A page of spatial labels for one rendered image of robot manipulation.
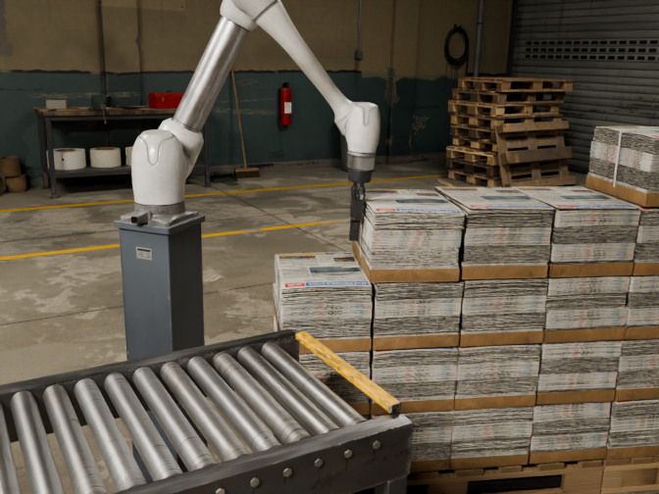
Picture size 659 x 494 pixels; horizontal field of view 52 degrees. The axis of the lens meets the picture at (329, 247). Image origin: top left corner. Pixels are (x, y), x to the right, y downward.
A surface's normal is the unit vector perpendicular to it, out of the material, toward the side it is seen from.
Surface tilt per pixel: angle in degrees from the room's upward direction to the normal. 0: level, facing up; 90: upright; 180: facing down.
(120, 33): 90
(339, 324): 90
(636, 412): 91
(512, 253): 90
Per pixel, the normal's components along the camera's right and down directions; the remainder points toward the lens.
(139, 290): -0.38, 0.24
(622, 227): 0.17, 0.27
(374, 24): 0.50, 0.25
